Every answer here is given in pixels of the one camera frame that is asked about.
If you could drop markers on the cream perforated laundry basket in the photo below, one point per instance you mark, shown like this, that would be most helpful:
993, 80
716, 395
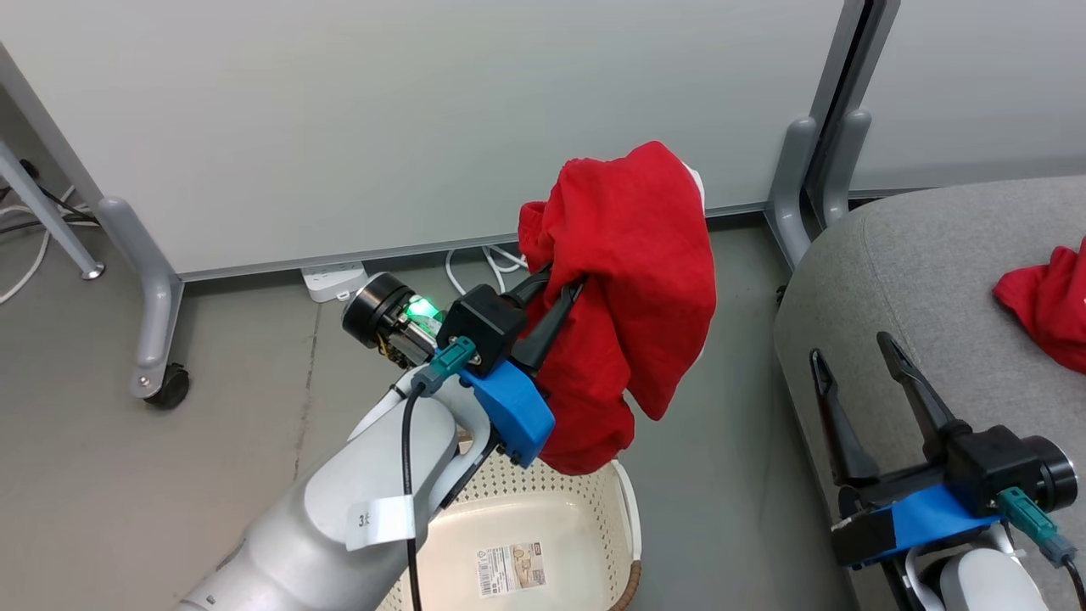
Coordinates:
551, 518

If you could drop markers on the blue right camera mount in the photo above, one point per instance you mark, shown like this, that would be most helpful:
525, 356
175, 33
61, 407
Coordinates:
933, 518

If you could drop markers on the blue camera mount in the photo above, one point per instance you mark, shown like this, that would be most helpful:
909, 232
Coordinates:
933, 518
513, 412

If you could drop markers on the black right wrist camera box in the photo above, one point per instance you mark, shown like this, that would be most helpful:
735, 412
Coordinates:
993, 467

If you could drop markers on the printed basket label sticker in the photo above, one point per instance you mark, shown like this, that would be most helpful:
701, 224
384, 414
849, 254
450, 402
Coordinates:
512, 570

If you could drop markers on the red crumpled garment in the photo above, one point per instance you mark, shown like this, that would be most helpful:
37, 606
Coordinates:
1052, 305

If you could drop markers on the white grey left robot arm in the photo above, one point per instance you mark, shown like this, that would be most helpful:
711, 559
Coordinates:
339, 518

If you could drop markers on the blue left camera mount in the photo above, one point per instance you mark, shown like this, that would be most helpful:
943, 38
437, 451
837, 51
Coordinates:
513, 412

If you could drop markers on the grey table leg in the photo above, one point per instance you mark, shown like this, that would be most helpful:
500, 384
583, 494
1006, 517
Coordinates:
42, 212

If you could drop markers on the teal right camera connector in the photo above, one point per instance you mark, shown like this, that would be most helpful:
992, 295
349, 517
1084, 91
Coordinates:
1027, 518

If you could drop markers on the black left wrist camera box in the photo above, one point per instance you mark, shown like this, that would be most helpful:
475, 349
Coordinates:
485, 327

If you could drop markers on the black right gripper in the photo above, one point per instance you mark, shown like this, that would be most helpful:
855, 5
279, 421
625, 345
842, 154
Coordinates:
1056, 475

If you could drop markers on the black caster wheel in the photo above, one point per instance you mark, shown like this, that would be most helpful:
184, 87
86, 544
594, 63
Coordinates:
170, 386

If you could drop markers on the grey fabric sofa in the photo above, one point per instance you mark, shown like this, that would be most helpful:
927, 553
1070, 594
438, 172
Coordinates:
933, 280

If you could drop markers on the white power strip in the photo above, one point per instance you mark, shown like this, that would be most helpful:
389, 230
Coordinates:
333, 282

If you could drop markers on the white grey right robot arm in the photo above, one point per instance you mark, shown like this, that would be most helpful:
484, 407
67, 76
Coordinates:
984, 585

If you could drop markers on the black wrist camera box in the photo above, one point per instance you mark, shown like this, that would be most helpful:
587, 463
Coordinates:
993, 467
485, 327

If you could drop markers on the red jersey with white trim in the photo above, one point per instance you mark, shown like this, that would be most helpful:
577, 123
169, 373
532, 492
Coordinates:
636, 288

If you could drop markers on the grey partition post foot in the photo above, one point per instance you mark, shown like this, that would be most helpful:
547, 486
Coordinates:
793, 187
844, 161

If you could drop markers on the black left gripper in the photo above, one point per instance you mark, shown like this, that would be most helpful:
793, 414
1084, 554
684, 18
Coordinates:
377, 310

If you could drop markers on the teal left camera connector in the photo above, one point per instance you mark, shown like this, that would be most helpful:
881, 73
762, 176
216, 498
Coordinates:
448, 361

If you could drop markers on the teal camera connector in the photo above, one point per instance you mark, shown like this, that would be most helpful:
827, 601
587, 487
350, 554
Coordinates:
1027, 518
448, 361

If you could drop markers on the white partition panel grey frame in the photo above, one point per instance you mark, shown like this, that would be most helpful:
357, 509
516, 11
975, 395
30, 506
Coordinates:
424, 110

